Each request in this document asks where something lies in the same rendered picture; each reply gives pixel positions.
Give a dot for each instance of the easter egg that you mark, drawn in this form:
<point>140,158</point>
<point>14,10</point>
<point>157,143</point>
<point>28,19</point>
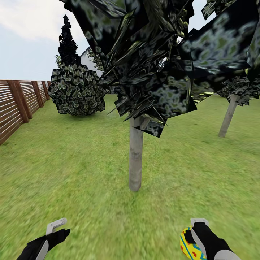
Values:
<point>191,250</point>

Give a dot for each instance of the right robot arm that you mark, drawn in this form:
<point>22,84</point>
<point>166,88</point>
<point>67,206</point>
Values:
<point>212,247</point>

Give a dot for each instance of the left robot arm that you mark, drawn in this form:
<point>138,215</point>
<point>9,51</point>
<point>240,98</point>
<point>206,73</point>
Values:
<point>38,248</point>

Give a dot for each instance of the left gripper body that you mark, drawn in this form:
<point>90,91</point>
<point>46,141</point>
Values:
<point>57,237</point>

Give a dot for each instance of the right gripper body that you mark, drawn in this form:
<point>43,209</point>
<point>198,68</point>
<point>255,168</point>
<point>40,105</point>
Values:
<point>189,237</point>

